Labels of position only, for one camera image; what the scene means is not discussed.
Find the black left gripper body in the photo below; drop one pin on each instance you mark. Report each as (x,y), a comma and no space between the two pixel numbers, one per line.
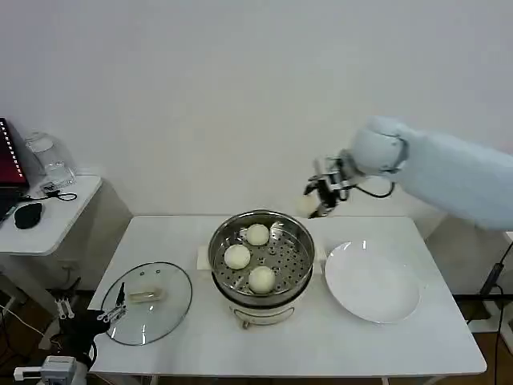
(80,329)

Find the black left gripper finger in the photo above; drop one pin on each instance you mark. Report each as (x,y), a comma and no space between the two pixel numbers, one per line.
(64,308)
(113,312)

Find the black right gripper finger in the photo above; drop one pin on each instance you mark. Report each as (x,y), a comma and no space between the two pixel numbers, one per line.
(316,186)
(326,204)

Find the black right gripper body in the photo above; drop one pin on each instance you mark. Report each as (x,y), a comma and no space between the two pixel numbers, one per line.
(340,176)

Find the white steamed bun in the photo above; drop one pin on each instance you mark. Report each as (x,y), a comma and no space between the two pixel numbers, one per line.
(262,280)
(257,234)
(237,256)
(303,204)

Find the round glass pot lid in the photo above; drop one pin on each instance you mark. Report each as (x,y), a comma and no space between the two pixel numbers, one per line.
(168,276)

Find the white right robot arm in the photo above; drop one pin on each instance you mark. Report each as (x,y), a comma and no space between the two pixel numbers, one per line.
(441,168)

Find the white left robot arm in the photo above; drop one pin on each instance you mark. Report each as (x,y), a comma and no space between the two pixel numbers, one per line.
(56,369)

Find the steel steamer basket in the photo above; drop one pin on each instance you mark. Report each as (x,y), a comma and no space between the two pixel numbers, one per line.
(296,240)

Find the white side table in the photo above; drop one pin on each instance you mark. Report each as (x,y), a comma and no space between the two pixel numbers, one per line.
(52,232)

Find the white round plate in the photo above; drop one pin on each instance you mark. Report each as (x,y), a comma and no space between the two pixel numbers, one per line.
(372,280)

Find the black computer mouse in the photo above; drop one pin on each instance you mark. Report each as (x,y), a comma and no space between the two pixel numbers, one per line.
(28,215)

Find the white electric pot base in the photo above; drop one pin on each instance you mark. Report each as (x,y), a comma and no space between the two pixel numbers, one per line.
(260,314)

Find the clear plastic pitcher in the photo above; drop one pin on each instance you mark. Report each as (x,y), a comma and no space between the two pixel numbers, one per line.
(52,160)

